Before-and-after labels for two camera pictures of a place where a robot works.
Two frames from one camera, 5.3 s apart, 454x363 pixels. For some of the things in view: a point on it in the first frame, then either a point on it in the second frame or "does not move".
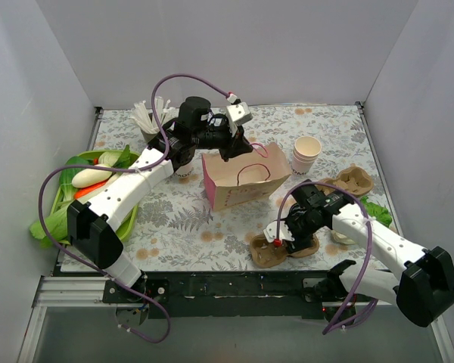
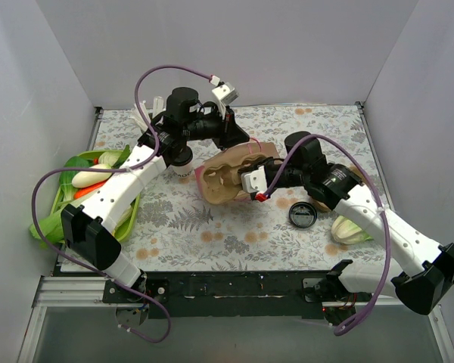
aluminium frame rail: [82, 296] does not move
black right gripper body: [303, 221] → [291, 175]
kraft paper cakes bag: [245, 178] → [268, 149]
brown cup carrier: [268, 254] → [222, 175]
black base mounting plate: [220, 295] does not move
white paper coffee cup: [185, 171] does not move
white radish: [87, 177] does not move
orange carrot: [79, 191] does not move
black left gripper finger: [240, 145] → [231, 134]
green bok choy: [68, 190] does not move
